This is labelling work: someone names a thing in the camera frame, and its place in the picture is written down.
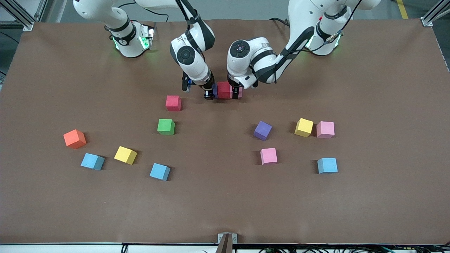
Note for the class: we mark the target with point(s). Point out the yellow foam cube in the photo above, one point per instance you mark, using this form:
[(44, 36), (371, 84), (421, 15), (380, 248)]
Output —
[(303, 127), (125, 155)]

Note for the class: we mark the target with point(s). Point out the brown table mat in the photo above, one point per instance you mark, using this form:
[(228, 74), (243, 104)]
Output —
[(225, 203)]

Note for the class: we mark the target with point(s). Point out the green foam cube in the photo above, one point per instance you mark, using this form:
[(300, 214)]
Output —
[(166, 127)]

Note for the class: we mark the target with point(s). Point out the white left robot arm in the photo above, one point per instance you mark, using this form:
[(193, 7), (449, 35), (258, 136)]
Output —
[(302, 14)]

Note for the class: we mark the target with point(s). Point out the pink foam cube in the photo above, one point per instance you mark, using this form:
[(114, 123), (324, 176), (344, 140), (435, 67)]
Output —
[(241, 92), (268, 156), (325, 129)]

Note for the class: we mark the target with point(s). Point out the red foam cube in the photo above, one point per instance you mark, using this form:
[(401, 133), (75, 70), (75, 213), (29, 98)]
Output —
[(173, 103), (224, 90)]

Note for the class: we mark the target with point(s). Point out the blue foam cube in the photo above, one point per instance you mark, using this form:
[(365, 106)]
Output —
[(327, 165), (159, 171), (92, 161)]

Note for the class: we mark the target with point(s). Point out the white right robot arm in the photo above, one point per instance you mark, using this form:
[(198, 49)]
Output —
[(124, 38)]

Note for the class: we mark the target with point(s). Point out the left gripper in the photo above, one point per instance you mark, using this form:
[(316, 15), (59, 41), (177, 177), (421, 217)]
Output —
[(234, 89)]

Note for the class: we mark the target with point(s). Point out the purple foam cube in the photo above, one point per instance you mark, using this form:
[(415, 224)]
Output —
[(216, 89), (262, 130)]

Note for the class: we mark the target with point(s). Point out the orange foam cube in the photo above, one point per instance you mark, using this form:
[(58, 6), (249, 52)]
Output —
[(74, 138)]

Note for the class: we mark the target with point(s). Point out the brown pointed bar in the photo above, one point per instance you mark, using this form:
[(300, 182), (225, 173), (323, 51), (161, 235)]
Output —
[(225, 246)]

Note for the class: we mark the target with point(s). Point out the silver aluminium frame post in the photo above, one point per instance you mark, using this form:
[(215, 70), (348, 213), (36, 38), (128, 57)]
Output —
[(28, 25), (426, 21)]

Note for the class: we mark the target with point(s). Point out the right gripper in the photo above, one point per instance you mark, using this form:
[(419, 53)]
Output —
[(208, 89)]

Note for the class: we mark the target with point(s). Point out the grey metal bracket plate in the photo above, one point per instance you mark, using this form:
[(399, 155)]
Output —
[(235, 239)]

